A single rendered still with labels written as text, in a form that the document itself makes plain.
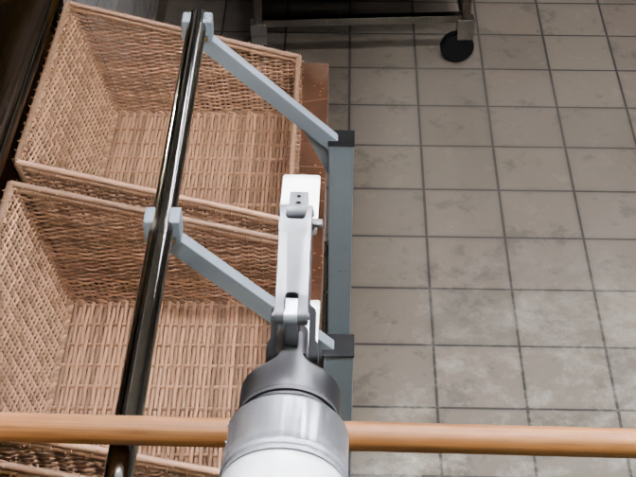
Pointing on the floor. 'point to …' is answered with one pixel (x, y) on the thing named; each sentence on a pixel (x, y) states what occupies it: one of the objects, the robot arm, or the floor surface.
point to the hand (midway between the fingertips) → (301, 250)
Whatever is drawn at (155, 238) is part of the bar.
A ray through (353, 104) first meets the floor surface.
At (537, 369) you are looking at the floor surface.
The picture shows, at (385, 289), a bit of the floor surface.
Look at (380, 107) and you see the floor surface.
